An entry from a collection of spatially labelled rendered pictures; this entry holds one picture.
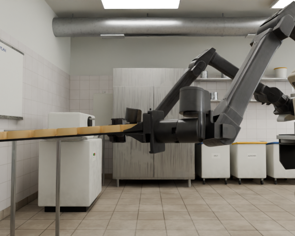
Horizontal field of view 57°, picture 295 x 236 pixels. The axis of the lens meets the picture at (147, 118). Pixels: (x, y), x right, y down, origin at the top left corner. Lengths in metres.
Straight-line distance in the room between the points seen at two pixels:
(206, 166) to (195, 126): 4.43
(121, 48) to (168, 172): 2.70
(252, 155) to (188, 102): 4.64
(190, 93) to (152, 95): 4.05
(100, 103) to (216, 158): 2.48
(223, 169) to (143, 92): 1.97
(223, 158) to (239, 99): 4.41
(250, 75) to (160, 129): 0.28
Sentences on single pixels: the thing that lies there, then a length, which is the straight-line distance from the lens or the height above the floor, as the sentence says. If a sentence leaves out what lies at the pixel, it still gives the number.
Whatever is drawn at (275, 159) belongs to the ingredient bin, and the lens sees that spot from 5.40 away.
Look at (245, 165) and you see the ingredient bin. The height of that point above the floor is 0.35.
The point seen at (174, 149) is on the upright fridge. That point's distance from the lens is 4.66.
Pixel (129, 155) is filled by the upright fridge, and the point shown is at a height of 0.56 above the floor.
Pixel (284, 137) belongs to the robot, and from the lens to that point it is 1.32.
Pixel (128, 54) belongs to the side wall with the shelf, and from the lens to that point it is 5.77.
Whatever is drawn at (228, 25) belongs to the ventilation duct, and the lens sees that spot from 4.98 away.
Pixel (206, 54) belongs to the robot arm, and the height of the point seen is 1.33.
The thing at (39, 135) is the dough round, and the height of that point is 0.99.
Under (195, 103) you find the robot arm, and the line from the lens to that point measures 0.62.
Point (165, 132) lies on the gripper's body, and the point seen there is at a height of 0.99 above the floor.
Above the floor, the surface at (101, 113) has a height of 1.32.
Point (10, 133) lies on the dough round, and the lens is 0.72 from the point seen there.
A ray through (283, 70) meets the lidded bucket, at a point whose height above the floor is 2.14.
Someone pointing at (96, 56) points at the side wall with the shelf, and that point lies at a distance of 5.84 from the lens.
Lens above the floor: 1.00
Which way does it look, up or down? 2 degrees up
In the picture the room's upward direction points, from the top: straight up
